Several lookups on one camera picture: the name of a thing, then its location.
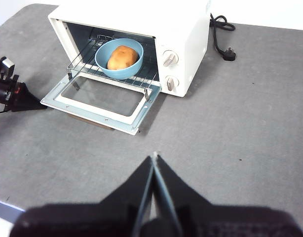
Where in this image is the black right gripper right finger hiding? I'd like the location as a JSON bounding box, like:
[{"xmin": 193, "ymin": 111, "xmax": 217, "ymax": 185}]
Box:
[{"xmin": 153, "ymin": 154, "xmax": 303, "ymax": 237}]

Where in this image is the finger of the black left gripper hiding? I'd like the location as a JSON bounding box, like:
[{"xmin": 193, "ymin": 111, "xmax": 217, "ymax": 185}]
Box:
[
  {"xmin": 12, "ymin": 97, "xmax": 48, "ymax": 113},
  {"xmin": 16, "ymin": 82, "xmax": 48, "ymax": 109}
]

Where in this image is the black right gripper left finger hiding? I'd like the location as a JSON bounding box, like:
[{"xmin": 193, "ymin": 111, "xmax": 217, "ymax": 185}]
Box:
[{"xmin": 9, "ymin": 156, "xmax": 154, "ymax": 237}]

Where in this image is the blue bowl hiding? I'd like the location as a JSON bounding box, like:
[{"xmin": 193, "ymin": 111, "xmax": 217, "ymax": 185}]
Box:
[{"xmin": 94, "ymin": 38, "xmax": 144, "ymax": 80}]

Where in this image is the brown potato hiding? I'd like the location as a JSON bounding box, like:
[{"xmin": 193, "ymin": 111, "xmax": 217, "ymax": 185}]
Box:
[{"xmin": 107, "ymin": 45, "xmax": 139, "ymax": 71}]

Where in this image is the beige oven knob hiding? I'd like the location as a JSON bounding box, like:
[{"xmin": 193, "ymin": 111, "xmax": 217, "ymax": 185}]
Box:
[
  {"xmin": 162, "ymin": 50, "xmax": 179, "ymax": 67},
  {"xmin": 165, "ymin": 75, "xmax": 180, "ymax": 91}
]

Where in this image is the white toaster oven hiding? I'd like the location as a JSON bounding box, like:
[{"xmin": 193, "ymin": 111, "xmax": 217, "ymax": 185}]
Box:
[{"xmin": 47, "ymin": 0, "xmax": 211, "ymax": 98}]

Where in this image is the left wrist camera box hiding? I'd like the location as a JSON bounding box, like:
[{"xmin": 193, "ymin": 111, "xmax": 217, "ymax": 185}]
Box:
[{"xmin": 0, "ymin": 56, "xmax": 16, "ymax": 75}]

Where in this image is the metal wire oven rack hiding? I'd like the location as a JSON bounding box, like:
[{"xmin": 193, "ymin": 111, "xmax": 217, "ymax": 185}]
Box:
[{"xmin": 67, "ymin": 34, "xmax": 160, "ymax": 90}]

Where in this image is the black oven power cord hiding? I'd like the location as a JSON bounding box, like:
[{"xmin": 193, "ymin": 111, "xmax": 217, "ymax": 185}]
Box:
[{"xmin": 210, "ymin": 13, "xmax": 237, "ymax": 62}]

